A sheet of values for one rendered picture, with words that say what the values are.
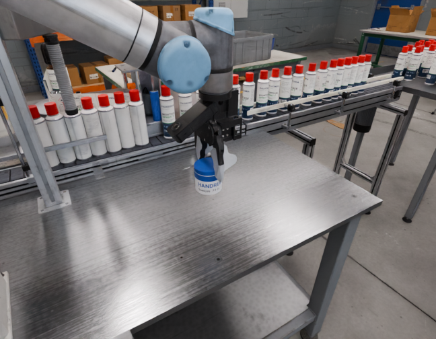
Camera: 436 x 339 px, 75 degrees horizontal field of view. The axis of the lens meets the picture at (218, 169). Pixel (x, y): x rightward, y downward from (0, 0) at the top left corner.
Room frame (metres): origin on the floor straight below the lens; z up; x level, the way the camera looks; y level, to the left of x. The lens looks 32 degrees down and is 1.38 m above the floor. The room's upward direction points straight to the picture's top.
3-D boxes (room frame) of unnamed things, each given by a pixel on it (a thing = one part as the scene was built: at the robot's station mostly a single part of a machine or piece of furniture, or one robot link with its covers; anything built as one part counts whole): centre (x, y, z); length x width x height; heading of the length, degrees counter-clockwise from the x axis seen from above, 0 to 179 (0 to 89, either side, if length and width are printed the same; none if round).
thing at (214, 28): (0.60, 0.01, 1.30); 0.09 x 0.08 x 0.11; 110
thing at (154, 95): (1.06, 0.24, 0.98); 0.03 x 0.03 x 0.16
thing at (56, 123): (0.85, 0.52, 0.98); 0.05 x 0.05 x 0.20
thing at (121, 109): (0.95, 0.34, 0.98); 0.05 x 0.05 x 0.20
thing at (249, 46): (2.90, -0.17, 0.91); 0.60 x 0.40 x 0.22; 127
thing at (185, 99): (1.07, 0.13, 0.98); 0.05 x 0.05 x 0.20
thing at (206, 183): (0.59, 0.02, 0.99); 0.07 x 0.07 x 0.07
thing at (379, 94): (1.50, -0.60, 0.47); 1.17 x 0.38 x 0.94; 120
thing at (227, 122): (0.61, 0.00, 1.14); 0.09 x 0.08 x 0.12; 124
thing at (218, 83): (0.61, 0.01, 1.22); 0.08 x 0.08 x 0.05
